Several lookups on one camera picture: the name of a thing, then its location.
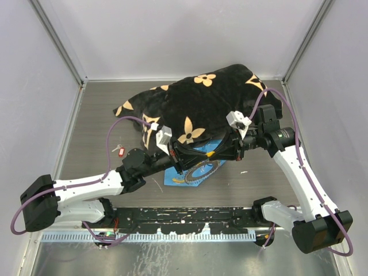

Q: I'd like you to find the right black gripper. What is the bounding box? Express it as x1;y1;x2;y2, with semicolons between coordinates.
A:
208;124;263;161

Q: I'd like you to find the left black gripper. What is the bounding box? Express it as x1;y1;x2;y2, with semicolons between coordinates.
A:
140;136;207;177

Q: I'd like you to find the large metal keyring with rings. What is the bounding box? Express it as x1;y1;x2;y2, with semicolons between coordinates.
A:
185;160;221;186

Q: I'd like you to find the red key tag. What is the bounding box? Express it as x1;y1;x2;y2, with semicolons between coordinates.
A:
112;144;125;158

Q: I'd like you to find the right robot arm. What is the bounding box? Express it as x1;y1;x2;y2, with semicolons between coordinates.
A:
208;105;353;254

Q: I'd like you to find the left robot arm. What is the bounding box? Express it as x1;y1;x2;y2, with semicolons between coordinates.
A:
20;141;210;232

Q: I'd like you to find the blue cartoon print cloth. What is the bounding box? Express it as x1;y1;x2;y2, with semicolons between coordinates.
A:
163;139;228;187

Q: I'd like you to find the black floral plush pillow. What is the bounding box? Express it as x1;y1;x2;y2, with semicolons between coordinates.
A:
113;64;283;147

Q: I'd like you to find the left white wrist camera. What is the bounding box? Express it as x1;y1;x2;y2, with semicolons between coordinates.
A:
156;126;172;155

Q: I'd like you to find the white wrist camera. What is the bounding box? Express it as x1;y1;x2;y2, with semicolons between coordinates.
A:
156;126;172;155
226;111;252;139

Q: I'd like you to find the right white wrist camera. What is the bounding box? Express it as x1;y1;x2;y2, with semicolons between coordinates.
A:
226;111;252;139

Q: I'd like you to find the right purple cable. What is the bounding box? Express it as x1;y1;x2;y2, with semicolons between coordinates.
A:
249;88;354;256

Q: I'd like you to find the purple cable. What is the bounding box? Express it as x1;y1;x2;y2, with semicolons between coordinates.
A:
10;116;159;248
249;88;354;256

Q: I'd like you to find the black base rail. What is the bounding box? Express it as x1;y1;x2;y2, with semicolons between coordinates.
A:
88;207;273;235

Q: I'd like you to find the white slotted cable duct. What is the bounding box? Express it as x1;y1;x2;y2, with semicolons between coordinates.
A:
40;230;256;243

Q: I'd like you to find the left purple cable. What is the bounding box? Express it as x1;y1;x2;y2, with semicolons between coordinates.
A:
10;116;159;248

